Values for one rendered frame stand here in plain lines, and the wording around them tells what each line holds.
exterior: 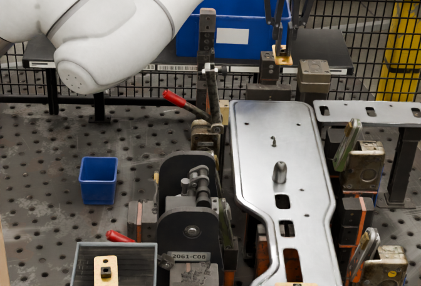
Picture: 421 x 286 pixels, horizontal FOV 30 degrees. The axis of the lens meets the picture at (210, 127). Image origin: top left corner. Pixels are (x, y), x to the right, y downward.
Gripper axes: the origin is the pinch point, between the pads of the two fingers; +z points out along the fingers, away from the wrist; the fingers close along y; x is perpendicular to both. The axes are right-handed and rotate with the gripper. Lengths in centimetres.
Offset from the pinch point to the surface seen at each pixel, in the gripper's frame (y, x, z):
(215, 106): -14.2, -2.0, 16.5
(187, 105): -20.8, -0.9, 17.2
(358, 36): 83, 240, 127
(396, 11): 44, 62, 23
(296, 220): 2.5, -26.8, 28.8
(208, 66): -16.3, 0.0, 7.2
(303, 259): 2.4, -38.4, 28.9
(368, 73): 80, 200, 127
